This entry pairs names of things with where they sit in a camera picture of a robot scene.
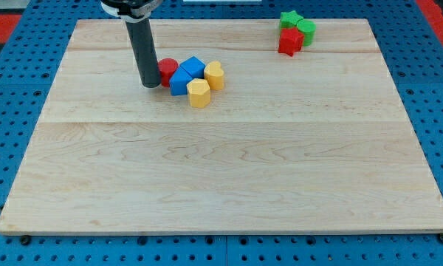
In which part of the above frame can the yellow hexagon block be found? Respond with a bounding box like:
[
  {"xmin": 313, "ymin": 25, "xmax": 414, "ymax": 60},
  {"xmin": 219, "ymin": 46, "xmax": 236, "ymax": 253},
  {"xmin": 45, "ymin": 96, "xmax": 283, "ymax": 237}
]
[{"xmin": 187, "ymin": 78, "xmax": 211, "ymax": 108}]

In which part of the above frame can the light wooden board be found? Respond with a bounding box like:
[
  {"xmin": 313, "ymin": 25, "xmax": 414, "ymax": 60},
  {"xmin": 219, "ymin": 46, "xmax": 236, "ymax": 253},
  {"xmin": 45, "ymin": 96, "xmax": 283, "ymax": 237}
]
[{"xmin": 0, "ymin": 19, "xmax": 443, "ymax": 236}]

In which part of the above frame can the yellow heart block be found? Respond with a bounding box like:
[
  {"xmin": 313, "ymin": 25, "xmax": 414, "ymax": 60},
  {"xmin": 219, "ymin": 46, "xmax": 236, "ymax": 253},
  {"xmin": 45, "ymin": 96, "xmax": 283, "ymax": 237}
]
[{"xmin": 204, "ymin": 61, "xmax": 224, "ymax": 90}]

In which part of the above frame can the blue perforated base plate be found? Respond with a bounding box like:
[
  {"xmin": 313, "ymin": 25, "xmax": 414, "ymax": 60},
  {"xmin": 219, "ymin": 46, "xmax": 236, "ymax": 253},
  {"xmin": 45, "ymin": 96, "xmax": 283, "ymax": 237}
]
[{"xmin": 0, "ymin": 0, "xmax": 443, "ymax": 265}]

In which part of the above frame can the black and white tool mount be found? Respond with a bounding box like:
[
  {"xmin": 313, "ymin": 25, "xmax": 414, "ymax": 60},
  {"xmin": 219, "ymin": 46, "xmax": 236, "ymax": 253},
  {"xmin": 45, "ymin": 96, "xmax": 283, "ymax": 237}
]
[{"xmin": 100, "ymin": 0, "xmax": 163, "ymax": 23}]

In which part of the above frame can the blue cube block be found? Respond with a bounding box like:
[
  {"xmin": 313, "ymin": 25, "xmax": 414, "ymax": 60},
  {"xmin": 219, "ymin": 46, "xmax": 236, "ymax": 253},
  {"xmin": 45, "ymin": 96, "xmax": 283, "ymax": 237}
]
[{"xmin": 180, "ymin": 56, "xmax": 205, "ymax": 79}]

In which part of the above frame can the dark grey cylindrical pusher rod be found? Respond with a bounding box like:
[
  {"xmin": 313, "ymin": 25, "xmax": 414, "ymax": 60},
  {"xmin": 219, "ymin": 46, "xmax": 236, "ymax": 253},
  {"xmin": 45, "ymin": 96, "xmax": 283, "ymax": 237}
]
[{"xmin": 126, "ymin": 18, "xmax": 161, "ymax": 88}]

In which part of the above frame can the red star block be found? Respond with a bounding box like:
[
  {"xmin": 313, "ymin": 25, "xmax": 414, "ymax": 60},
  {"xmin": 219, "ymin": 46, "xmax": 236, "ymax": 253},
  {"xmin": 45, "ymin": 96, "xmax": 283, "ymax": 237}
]
[{"xmin": 278, "ymin": 27, "xmax": 304, "ymax": 57}]

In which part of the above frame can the red cylinder block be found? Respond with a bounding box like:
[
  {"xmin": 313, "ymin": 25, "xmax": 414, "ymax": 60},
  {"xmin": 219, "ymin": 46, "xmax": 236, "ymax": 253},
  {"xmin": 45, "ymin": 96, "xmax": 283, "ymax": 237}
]
[{"xmin": 158, "ymin": 58, "xmax": 179, "ymax": 87}]

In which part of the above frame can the blue triangle block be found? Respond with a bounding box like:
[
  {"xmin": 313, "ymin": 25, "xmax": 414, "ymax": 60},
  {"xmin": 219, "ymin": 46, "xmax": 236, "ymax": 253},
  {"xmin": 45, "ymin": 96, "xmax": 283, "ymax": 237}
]
[{"xmin": 169, "ymin": 67, "xmax": 193, "ymax": 96}]

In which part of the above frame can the green star block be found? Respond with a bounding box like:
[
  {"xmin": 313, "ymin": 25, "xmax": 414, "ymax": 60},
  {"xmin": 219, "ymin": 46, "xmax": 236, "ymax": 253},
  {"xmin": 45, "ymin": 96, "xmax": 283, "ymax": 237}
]
[{"xmin": 279, "ymin": 10, "xmax": 303, "ymax": 29}]

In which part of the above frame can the green cylinder block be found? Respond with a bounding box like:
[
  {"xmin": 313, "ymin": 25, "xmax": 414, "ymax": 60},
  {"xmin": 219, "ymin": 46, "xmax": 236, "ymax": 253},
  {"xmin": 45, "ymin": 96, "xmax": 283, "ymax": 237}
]
[{"xmin": 296, "ymin": 19, "xmax": 316, "ymax": 47}]

